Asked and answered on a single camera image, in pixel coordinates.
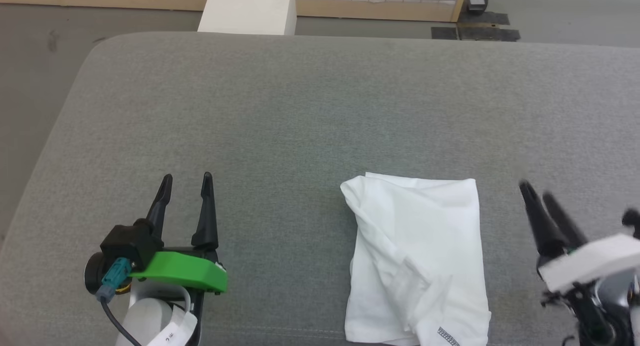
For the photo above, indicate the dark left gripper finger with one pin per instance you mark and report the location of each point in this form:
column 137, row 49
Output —
column 206, row 216
column 160, row 206

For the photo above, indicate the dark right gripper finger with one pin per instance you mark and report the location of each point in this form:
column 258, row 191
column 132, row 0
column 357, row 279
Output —
column 567, row 223
column 542, row 226

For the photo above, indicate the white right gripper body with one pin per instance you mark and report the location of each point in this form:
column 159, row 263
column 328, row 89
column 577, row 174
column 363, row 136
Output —
column 590, row 258

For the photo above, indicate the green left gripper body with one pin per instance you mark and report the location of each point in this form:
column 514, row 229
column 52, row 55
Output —
column 185, row 271

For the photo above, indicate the white shirt with grey stitching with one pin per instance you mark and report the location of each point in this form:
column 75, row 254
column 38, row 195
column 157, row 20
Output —
column 420, row 246

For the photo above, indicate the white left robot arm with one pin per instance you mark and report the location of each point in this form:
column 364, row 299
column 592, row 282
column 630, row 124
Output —
column 145, row 316

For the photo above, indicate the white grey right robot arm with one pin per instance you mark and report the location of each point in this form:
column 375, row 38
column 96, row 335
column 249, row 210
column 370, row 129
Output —
column 600, row 311

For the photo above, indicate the white paper label tag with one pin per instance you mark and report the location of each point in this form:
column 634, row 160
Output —
column 175, row 331

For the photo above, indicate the grey fabric sofa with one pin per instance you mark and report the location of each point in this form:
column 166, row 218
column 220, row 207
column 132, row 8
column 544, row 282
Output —
column 300, row 111

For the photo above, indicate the black floor mat piece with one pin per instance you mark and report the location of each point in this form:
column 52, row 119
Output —
column 444, row 33
column 490, row 34
column 485, row 18

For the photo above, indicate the white rectangular box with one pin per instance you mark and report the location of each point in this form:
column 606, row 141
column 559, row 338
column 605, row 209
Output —
column 247, row 11

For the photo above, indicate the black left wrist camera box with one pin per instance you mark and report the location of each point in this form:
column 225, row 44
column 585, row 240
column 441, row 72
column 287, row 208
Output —
column 130, row 243

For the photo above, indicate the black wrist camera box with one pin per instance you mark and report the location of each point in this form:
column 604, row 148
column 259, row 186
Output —
column 130, row 243
column 632, row 221

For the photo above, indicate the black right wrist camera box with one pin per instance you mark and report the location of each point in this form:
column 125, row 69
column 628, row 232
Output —
column 632, row 221

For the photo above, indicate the lemon print wooden frame partition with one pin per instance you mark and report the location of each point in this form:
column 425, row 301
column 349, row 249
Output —
column 375, row 8

